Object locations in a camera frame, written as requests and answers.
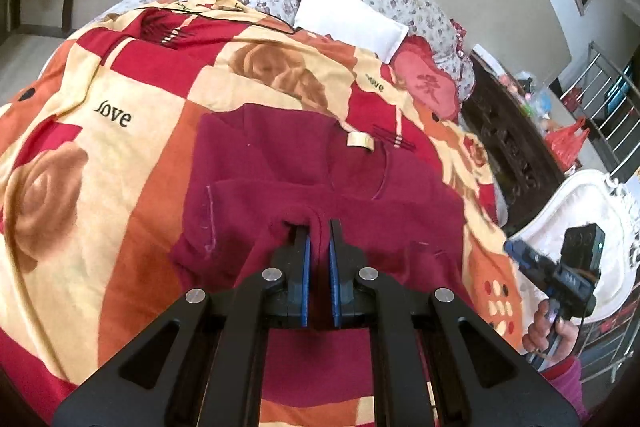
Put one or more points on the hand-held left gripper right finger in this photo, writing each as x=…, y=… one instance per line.
x=334, y=277

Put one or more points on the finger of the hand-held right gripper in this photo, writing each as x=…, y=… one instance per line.
x=516, y=253

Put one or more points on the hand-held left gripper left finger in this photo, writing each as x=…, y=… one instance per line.
x=303, y=277

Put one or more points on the maroon fleece sweater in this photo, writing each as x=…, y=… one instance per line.
x=250, y=207

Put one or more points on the person's right forearm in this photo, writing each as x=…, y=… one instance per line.
x=565, y=387

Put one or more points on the person's right hand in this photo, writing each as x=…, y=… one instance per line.
x=535, y=332

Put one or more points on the white ornate chair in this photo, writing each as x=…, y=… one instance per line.
x=575, y=202

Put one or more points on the dark carved wooden cabinet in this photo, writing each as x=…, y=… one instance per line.
x=515, y=157

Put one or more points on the red plastic bag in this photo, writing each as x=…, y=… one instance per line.
x=565, y=144

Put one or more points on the pile of small toys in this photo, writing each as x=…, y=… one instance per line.
x=535, y=102

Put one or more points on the metal tube rack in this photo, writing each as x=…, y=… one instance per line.
x=593, y=57

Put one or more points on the red embroidered cushion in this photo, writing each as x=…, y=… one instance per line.
x=425, y=77

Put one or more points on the white pillow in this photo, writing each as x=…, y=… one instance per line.
x=345, y=19

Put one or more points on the red orange printed blanket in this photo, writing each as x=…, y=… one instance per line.
x=100, y=107

